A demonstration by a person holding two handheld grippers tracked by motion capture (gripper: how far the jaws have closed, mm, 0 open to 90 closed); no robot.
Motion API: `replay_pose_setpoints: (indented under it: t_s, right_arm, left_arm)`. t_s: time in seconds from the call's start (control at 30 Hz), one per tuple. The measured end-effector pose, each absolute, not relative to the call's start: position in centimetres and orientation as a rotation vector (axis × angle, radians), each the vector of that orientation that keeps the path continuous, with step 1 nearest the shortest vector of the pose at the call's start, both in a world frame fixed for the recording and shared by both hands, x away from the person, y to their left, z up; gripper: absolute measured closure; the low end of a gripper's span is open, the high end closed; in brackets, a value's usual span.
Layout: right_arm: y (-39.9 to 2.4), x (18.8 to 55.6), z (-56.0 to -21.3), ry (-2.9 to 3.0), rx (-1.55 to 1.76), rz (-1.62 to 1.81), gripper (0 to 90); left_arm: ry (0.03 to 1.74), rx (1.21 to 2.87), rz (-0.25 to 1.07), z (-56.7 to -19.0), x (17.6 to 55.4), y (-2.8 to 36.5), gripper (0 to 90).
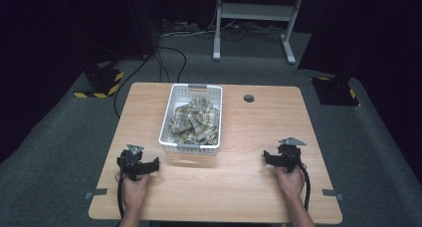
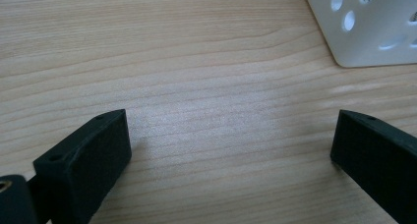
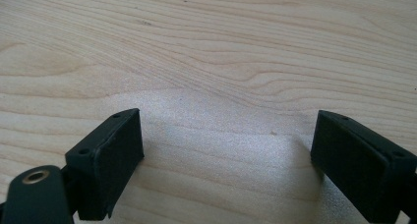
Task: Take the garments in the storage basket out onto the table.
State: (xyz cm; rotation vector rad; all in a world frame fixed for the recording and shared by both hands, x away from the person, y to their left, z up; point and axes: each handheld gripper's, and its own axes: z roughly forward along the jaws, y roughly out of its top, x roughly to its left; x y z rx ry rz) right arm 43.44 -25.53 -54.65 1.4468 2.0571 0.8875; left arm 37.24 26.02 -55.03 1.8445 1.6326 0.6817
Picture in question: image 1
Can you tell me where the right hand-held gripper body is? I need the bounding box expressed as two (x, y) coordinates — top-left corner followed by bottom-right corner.
(278, 136), (308, 174)

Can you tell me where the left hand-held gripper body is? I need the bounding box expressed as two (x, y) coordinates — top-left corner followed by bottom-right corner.
(116, 143), (145, 182)

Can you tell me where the white plastic basket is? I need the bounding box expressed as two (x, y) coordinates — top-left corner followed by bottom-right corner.
(158, 83), (224, 156)

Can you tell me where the plaid cloth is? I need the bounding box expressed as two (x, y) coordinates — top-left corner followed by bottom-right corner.
(167, 96), (221, 146)

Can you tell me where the person's left hand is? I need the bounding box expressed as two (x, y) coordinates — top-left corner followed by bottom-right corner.
(114, 171), (153, 212)

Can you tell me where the person's right hand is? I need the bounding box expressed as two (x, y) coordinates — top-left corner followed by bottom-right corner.
(274, 165), (308, 202)

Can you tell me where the black yellow striped base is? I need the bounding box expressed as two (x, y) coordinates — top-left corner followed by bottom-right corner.
(311, 75), (361, 108)
(73, 61), (125, 100)

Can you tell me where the grey metal stand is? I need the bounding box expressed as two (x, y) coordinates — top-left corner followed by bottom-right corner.
(212, 0), (307, 66)

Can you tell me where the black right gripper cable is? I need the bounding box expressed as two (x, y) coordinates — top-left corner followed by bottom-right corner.
(297, 161), (313, 212)

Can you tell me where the grey table edge bracket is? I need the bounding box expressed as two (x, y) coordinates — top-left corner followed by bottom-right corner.
(321, 188), (344, 202)
(85, 187), (108, 201)

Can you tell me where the black floor cable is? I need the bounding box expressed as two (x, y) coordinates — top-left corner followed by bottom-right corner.
(112, 46), (188, 119)

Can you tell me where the bundle of floor cables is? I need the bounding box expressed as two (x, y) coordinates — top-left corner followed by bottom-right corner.
(158, 18), (287, 43)

